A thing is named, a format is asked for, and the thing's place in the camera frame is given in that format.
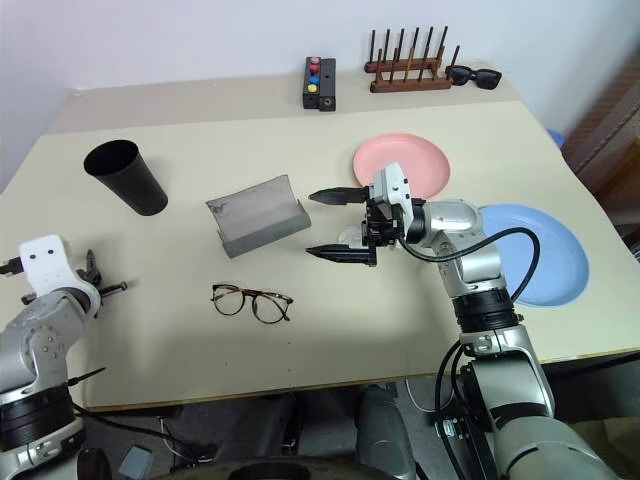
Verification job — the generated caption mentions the brown wooden peg rack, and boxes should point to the brown wooden peg rack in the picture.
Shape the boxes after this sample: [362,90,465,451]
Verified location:
[363,25,462,95]

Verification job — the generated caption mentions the black plastic cup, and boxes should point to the black plastic cup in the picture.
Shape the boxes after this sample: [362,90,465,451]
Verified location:
[83,139,170,218]

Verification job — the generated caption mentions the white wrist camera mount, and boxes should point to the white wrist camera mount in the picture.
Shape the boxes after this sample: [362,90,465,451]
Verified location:
[18,233,102,317]
[373,161,427,237]

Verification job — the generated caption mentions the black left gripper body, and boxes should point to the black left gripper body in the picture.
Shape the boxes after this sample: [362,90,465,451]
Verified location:
[75,266,104,297]

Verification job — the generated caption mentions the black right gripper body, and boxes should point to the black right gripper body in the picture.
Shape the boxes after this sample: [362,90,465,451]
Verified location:
[360,184,407,269]

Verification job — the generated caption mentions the grey rounded shape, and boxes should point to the grey rounded shape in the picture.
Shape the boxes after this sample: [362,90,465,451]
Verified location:
[355,384,417,480]

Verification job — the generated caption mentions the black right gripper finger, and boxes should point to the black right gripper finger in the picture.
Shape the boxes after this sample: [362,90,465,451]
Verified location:
[304,242,377,269]
[306,185,371,208]

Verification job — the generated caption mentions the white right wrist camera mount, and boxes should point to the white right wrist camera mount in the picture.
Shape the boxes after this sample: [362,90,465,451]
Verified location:
[373,161,427,237]

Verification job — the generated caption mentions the black box with coloured buttons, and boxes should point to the black box with coloured buttons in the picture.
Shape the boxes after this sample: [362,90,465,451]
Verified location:
[301,55,338,114]

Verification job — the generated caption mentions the pink plate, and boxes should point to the pink plate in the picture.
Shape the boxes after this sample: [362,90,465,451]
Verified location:
[352,132,453,202]

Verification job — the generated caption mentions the small grey box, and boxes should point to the small grey box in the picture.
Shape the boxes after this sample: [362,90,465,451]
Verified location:
[118,445,154,479]

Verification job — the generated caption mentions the thin white cable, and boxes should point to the thin white cable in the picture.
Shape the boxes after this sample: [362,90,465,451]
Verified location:
[403,379,439,414]

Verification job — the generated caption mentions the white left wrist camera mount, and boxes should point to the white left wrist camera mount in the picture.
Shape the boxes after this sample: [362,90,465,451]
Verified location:
[18,233,102,317]

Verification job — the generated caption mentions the blue plate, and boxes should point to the blue plate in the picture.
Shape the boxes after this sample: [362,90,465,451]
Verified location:
[476,202,591,309]

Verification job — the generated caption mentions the black bracket with metal latch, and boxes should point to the black bracket with metal latch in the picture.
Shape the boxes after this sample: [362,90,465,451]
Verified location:
[433,418,481,451]

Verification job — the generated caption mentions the black sunglasses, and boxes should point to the black sunglasses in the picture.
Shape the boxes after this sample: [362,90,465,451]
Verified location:
[444,64,503,91]

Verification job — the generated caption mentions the brown wooden furniture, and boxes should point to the brown wooden furniture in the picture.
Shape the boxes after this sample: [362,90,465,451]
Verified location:
[563,63,640,254]

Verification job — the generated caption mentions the tortoiseshell eyeglasses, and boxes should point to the tortoiseshell eyeglasses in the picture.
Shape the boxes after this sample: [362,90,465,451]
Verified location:
[209,282,295,325]

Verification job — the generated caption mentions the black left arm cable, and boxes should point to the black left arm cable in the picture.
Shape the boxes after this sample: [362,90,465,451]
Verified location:
[72,403,211,464]

